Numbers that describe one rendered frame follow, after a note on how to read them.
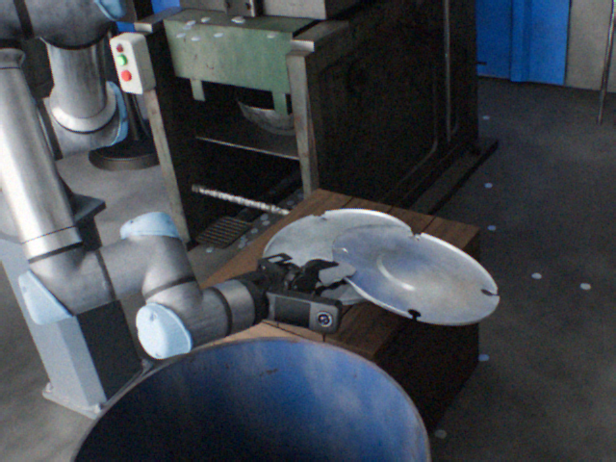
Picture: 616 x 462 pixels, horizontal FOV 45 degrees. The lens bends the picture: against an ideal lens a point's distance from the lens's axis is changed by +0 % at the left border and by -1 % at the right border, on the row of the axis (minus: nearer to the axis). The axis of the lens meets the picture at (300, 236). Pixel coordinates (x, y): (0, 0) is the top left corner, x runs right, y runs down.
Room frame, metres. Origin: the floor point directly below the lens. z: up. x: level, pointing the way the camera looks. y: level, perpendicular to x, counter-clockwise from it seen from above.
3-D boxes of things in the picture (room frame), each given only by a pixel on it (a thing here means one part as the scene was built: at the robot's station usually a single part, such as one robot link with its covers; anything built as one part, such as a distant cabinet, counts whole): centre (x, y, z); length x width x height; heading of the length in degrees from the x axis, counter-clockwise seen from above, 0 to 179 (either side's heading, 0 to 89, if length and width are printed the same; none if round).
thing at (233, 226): (1.78, 0.04, 0.14); 0.59 x 0.10 x 0.05; 140
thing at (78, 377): (1.29, 0.50, 0.23); 0.19 x 0.19 x 0.45; 54
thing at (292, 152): (1.89, -0.05, 0.31); 0.43 x 0.42 x 0.01; 50
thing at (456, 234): (1.14, -0.07, 0.18); 0.40 x 0.38 x 0.35; 140
